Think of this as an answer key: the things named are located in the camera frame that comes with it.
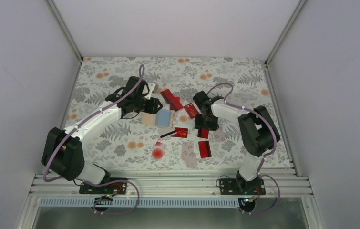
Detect red magnetic stripe card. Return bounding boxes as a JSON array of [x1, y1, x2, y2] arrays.
[[197, 128, 209, 139]]

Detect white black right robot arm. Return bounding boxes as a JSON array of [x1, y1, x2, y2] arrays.
[[193, 91, 280, 194]]

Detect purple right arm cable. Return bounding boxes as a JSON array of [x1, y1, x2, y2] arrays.
[[206, 83, 281, 216]]

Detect red vip card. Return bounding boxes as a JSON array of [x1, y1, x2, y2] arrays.
[[171, 127, 188, 138], [183, 103, 200, 119]]

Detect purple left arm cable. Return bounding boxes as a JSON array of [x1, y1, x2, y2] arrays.
[[42, 64, 145, 216]]

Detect floral patterned table mat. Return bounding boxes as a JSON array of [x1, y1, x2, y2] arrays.
[[65, 57, 277, 170]]

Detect white floral card right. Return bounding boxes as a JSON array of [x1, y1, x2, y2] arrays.
[[214, 126, 226, 142]]

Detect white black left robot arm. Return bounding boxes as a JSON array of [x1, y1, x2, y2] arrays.
[[41, 76, 163, 193]]

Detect red stripe card lower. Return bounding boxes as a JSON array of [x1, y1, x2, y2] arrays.
[[198, 141, 212, 158]]

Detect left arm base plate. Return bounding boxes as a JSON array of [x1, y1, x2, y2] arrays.
[[79, 177, 128, 195]]

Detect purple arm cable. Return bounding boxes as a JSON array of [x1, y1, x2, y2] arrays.
[[206, 83, 281, 216], [42, 64, 145, 216]]

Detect red VIP card upper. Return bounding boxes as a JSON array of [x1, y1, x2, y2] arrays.
[[183, 103, 200, 119]]

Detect beige leather card holder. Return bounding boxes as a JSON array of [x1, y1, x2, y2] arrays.
[[141, 109, 174, 128]]

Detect white card red circle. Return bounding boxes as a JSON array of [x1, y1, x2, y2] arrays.
[[152, 141, 167, 160]]

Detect grey slotted cable duct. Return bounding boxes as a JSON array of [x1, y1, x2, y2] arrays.
[[39, 197, 239, 208]]

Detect red VIP card centre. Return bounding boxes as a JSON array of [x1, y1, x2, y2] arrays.
[[171, 127, 188, 138]]

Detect white floral card lower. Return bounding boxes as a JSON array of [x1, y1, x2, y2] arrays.
[[181, 142, 198, 168]]

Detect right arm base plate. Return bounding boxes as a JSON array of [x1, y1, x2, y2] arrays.
[[219, 177, 266, 196]]

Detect white card black stripe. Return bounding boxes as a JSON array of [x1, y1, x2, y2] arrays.
[[157, 127, 177, 138]]

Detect aluminium rail frame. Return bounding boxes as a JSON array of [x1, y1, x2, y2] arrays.
[[29, 170, 313, 198]]

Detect white floral card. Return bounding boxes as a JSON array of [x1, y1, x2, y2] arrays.
[[214, 126, 226, 142], [181, 142, 198, 168]]

